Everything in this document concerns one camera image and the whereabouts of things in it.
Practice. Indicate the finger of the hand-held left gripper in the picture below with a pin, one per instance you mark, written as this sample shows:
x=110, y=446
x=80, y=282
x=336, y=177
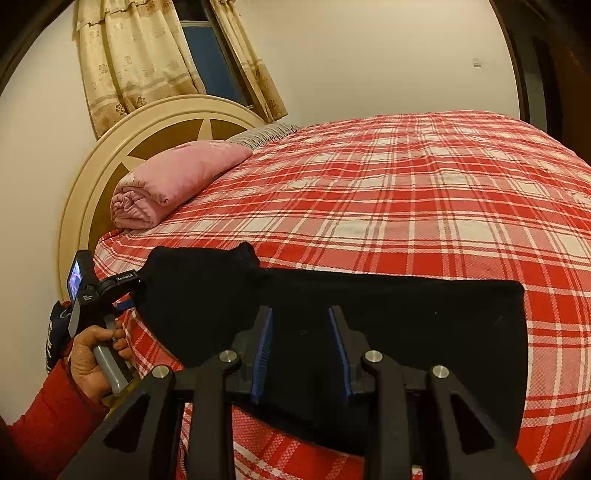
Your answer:
x=125, y=305

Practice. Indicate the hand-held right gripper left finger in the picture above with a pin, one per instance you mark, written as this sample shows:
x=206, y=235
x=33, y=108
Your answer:
x=263, y=357

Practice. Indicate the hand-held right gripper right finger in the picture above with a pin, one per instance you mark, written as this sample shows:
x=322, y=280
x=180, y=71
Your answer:
x=339, y=357

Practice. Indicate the black pants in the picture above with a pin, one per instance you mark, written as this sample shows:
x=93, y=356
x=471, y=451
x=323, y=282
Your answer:
x=369, y=314

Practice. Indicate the person's left forearm red sleeve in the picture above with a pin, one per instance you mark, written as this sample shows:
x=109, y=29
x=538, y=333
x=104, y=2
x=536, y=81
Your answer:
x=46, y=424

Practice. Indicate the person's left hand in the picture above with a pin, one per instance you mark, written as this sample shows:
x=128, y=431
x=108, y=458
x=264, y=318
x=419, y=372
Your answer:
x=83, y=364

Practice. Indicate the dark printed cloth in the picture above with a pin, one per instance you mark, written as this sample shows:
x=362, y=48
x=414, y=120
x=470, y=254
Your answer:
x=57, y=332

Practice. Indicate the pink folded quilt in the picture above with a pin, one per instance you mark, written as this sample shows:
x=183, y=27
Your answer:
x=175, y=180

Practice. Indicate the cream and brown headboard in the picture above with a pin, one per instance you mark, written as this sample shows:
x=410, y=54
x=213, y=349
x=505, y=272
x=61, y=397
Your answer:
x=120, y=138

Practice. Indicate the red plaid bed sheet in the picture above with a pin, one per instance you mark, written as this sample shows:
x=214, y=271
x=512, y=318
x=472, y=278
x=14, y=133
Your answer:
x=415, y=194

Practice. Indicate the striped pillow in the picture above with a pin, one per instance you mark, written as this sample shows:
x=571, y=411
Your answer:
x=268, y=134

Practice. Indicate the beige floral curtain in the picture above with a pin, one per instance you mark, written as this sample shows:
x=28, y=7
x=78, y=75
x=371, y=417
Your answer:
x=134, y=60
x=249, y=60

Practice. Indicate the window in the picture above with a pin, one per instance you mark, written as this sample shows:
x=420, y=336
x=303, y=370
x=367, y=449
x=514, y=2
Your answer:
x=212, y=60

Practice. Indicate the dark door frame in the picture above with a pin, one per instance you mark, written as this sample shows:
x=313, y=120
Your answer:
x=526, y=60

